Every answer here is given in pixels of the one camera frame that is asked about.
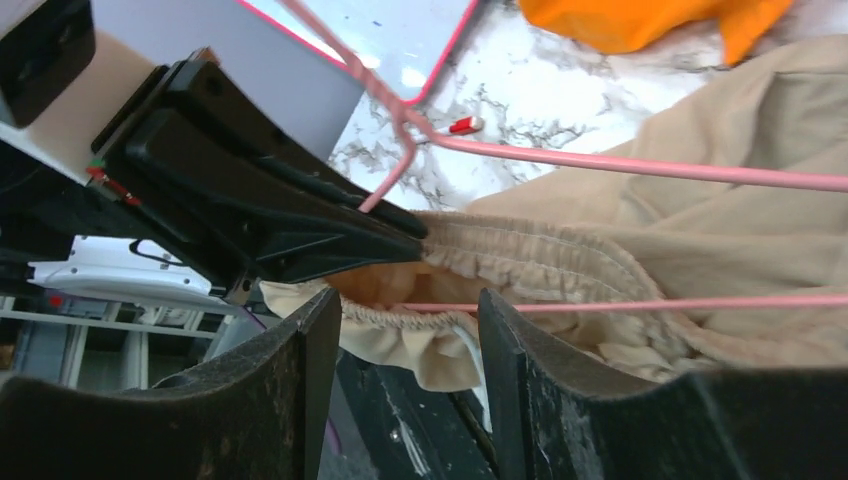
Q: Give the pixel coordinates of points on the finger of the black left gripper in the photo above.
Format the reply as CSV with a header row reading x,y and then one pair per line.
x,y
205,174

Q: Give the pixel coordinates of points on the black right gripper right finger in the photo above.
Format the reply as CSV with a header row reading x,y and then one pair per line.
x,y
558,413

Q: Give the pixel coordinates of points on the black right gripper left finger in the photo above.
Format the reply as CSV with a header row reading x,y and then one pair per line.
x,y
258,411

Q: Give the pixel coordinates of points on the beige garment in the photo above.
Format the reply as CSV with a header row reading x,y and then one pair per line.
x,y
584,236

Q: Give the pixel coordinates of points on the orange shorts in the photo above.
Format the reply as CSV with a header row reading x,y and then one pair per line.
x,y
625,26

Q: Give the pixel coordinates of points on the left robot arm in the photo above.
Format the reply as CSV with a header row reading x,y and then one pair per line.
x,y
57,234

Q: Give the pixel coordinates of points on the pink framed whiteboard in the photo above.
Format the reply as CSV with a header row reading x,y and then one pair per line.
x,y
405,42

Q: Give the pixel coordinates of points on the red capped marker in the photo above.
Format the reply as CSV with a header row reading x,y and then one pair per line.
x,y
466,126

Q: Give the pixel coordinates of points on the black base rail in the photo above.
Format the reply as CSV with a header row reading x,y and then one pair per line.
x,y
399,430

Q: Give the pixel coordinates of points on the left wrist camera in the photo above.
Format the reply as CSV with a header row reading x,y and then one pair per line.
x,y
63,79

